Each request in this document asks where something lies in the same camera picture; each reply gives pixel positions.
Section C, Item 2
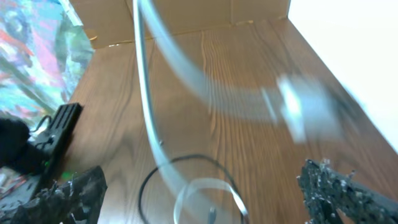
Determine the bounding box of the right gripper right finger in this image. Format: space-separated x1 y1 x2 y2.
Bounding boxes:
297 159 397 224

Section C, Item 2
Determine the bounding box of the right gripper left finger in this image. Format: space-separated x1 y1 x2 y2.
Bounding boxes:
1 166 108 224

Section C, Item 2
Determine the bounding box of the thick black cable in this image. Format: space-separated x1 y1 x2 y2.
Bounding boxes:
137 154 243 224

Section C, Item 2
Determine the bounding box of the white USB cable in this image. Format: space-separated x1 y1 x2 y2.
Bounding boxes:
132 0 346 224

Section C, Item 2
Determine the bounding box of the brown cardboard box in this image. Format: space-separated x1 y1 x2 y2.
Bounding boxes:
70 0 290 49

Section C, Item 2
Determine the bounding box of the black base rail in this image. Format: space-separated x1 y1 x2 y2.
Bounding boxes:
0 102 84 215

